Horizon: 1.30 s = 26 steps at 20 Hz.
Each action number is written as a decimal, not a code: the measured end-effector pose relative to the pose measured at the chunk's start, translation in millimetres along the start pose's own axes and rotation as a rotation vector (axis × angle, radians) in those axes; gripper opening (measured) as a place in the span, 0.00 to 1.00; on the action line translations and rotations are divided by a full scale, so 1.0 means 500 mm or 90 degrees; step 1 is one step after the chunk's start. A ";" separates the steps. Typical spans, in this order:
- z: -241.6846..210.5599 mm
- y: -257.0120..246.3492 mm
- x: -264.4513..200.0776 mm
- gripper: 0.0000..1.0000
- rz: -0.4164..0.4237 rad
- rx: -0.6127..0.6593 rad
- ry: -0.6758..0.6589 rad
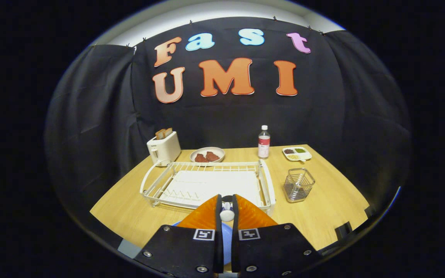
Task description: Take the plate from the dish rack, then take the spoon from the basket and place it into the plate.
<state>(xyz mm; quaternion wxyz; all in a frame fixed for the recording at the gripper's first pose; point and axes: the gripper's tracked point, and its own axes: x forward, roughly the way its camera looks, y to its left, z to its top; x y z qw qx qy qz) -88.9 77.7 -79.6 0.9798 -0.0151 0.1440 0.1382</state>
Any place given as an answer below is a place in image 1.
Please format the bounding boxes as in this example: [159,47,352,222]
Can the black backdrop cloth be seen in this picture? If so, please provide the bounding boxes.
[45,16,412,247]

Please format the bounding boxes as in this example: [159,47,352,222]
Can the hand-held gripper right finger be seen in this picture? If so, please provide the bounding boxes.
[231,194,323,278]

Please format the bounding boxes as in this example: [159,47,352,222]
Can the white divided dish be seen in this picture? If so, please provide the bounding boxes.
[282,146,312,163]

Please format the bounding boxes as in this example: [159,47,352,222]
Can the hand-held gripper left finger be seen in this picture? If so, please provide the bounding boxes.
[134,194,224,278]

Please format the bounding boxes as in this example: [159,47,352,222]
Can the striped handle spoon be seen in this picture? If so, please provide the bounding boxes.
[219,195,235,222]

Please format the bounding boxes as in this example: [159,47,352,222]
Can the white wire dish rack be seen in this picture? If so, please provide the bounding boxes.
[139,159,277,216]

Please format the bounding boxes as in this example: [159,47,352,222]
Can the white round dish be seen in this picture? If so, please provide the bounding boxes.
[190,147,225,164]

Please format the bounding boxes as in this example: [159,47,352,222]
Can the white toaster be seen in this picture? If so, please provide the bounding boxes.
[147,131,182,167]

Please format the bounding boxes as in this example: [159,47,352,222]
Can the silver wire basket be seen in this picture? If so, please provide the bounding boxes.
[284,168,316,203]

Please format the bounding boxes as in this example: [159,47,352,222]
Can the red label plastic bottle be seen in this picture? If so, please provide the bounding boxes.
[258,125,271,159]

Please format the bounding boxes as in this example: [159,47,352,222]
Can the blue plate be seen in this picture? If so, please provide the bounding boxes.
[172,220,234,267]

